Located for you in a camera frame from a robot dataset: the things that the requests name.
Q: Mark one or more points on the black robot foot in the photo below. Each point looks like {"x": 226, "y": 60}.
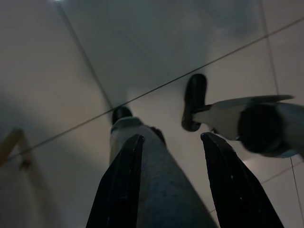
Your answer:
{"x": 121, "y": 112}
{"x": 194, "y": 95}

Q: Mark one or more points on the black robot left foot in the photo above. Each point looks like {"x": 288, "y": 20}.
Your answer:
{"x": 121, "y": 112}

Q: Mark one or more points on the black robot right foot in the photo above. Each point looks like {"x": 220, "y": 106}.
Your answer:
{"x": 194, "y": 95}

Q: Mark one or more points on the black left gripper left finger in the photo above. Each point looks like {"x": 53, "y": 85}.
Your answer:
{"x": 118, "y": 190}

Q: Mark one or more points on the grey robot left leg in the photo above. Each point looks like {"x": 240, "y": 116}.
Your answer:
{"x": 161, "y": 185}

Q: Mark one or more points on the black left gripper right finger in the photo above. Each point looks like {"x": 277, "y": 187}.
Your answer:
{"x": 232, "y": 190}

